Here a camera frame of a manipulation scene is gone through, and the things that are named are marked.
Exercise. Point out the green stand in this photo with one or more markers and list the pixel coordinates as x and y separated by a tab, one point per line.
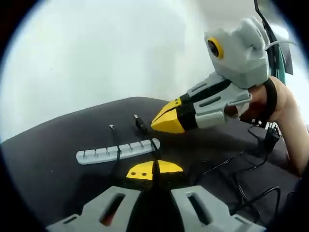
281	64

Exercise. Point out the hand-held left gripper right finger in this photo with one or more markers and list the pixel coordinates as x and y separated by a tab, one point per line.
217	212

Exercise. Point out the person's right hand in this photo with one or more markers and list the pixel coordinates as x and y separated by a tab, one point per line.
258	101

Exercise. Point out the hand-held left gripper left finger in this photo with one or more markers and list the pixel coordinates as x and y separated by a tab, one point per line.
94	217

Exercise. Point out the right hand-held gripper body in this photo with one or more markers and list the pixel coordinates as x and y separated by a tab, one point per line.
236	60

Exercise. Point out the black tablecloth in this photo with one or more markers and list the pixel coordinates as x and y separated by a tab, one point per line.
60	135

